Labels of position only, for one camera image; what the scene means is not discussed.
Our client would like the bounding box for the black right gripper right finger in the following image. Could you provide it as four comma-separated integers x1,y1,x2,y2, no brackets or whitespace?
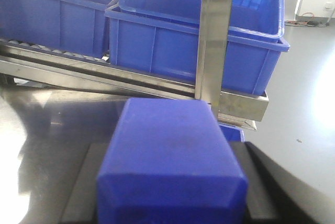
229,141,334,223

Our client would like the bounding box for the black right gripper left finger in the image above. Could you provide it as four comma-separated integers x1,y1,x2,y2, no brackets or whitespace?
60,143,108,223

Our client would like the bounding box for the blue bottle part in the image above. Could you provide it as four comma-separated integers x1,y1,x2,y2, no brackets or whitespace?
97,98,248,223

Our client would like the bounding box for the stainless steel shelf rack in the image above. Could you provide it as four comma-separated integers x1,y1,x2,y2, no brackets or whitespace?
1,0,269,130

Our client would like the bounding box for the blue bin centre right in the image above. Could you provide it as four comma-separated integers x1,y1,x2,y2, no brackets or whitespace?
105,6,289,95

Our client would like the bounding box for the blue bin centre left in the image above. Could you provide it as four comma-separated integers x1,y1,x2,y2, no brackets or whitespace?
1,0,112,57

